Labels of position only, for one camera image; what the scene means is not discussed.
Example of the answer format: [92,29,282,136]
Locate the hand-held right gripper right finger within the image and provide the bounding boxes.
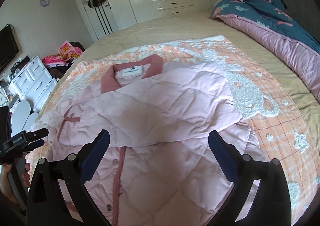
[208,130,293,226]

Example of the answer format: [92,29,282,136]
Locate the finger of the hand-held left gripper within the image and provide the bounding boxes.
[27,139,46,152]
[26,128,49,139]

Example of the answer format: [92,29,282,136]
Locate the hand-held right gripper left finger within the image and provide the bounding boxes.
[26,130,112,226]

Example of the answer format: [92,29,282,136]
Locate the pink quilted jacket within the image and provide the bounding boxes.
[46,55,268,226]

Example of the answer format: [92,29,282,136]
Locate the dark clothes pile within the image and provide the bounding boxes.
[49,60,74,80]

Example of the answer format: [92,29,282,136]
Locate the person's left hand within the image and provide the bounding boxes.
[0,157,32,203]

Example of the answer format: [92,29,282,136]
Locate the white cloud-shaped board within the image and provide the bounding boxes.
[10,99,40,139]

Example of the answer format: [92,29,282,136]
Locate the white drawer cabinet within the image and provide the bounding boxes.
[9,55,58,112]

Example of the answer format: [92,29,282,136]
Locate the orange bear blanket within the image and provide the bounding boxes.
[25,35,320,226]

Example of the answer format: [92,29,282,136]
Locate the desk clutter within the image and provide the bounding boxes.
[0,57,28,107]

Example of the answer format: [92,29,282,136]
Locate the pink cartoon blanket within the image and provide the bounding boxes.
[42,40,83,68]

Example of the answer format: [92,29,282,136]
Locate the black television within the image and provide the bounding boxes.
[0,24,20,72]

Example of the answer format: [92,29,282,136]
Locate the white door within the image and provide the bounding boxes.
[71,0,120,41]

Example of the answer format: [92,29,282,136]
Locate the bed with beige cover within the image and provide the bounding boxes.
[25,10,320,146]

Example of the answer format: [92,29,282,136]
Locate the blue and pink floral quilt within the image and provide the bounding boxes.
[209,0,320,107]

